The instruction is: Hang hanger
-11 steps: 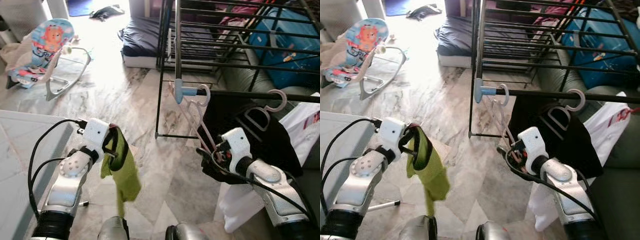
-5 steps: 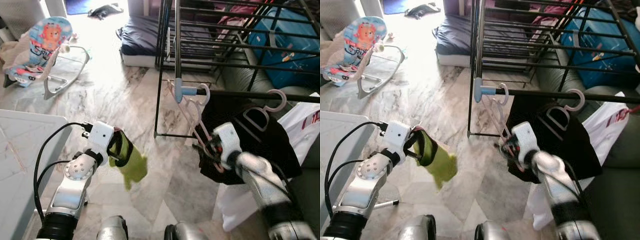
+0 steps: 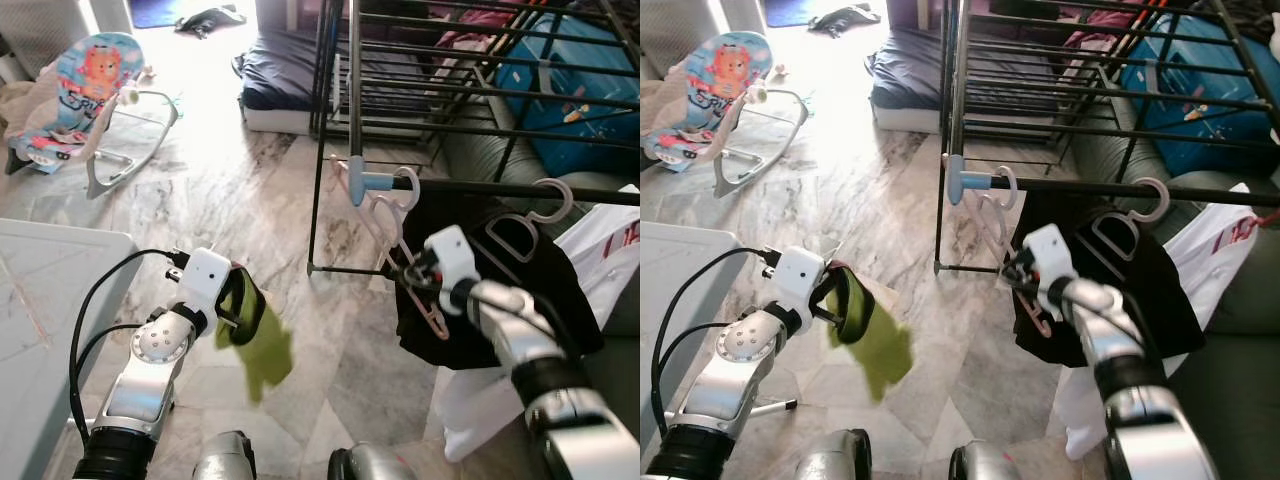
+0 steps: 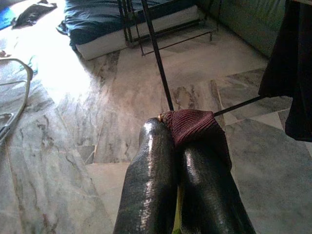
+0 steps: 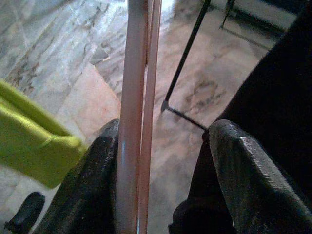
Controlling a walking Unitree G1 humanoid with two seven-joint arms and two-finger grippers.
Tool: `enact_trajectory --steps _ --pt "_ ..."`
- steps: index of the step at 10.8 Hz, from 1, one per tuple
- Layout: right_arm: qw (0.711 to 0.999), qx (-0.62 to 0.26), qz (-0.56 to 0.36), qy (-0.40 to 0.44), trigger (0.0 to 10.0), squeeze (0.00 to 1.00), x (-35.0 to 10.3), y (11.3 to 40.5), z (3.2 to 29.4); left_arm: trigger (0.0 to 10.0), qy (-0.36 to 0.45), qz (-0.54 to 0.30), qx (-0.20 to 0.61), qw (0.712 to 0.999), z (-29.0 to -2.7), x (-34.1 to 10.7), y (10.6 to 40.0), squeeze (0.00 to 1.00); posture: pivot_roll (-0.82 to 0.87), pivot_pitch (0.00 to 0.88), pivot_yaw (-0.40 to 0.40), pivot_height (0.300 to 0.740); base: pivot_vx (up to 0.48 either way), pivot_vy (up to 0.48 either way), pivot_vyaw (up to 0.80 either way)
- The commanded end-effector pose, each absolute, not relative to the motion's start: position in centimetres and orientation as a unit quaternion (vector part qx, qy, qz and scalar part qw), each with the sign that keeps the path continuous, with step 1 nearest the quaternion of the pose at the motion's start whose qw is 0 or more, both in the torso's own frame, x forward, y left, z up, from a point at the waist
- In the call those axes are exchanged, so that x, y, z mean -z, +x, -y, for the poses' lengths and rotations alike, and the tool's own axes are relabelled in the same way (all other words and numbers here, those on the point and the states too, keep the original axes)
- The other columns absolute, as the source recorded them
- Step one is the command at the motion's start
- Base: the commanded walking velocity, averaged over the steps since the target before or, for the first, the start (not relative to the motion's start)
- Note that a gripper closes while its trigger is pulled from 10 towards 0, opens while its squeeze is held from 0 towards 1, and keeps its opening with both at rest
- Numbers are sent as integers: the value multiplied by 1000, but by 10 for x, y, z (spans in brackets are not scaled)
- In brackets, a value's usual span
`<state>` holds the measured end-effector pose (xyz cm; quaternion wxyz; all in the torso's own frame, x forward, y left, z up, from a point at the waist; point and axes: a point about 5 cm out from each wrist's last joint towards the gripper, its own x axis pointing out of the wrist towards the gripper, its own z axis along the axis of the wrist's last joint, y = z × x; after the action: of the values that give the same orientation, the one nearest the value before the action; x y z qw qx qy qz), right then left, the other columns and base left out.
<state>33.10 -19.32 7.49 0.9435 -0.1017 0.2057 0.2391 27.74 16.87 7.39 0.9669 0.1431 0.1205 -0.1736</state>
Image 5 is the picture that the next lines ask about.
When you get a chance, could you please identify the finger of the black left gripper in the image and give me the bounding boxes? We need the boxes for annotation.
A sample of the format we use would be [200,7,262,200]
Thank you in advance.
[4,192,46,234]

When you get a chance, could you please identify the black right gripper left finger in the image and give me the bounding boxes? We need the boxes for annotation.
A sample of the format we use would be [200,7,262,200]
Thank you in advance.
[34,118,120,234]

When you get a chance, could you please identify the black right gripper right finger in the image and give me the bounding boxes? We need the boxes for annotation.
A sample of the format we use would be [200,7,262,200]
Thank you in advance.
[168,119,312,234]

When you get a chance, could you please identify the yellow-green garment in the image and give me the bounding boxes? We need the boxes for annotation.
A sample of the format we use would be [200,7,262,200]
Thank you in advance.
[0,79,87,190]

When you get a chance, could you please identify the black printed t-shirt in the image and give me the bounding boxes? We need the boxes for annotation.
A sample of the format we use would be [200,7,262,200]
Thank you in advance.
[216,4,312,210]

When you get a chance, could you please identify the pale pink plastic hanger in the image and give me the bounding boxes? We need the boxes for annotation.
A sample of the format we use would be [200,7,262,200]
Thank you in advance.
[114,0,163,234]

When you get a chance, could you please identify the dark metal drying rack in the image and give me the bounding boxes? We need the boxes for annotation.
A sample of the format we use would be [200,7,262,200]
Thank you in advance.
[160,0,271,131]

